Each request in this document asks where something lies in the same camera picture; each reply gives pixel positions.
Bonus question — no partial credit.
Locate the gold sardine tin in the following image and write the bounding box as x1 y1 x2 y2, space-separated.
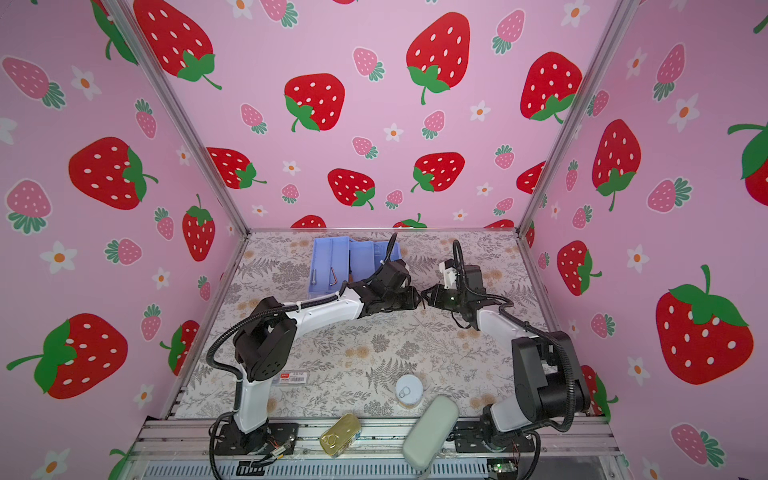
319 413 362 457

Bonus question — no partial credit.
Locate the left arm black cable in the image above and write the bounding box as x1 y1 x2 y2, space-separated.
205 232 400 480

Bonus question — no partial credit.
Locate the aluminium front rail frame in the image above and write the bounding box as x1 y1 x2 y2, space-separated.
116 417 633 479

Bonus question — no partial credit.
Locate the grey green glasses case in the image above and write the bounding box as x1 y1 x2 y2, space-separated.
402 395 459 471

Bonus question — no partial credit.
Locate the white tool box pink handle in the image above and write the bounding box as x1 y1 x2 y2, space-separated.
308 237 388 298

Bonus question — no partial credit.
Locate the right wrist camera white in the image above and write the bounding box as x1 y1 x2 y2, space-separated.
439 259 458 289

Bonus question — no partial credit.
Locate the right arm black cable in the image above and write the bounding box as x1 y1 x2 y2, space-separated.
451 239 577 480

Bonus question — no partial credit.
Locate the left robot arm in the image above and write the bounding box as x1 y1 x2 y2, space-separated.
233 259 420 434

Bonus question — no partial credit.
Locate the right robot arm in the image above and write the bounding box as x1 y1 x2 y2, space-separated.
422 260 590 449

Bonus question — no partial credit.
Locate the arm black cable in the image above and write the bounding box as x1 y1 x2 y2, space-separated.
451 239 577 480
205 232 400 480

